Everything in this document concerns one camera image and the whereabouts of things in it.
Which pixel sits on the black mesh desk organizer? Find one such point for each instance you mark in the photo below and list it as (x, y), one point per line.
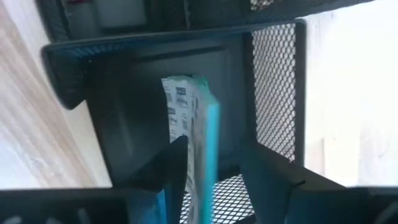
(124, 124)

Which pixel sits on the teal sticky note pad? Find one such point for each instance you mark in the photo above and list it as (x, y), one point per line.
(186, 109)

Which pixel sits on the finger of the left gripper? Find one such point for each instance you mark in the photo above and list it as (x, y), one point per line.
(171, 168)
(267, 186)

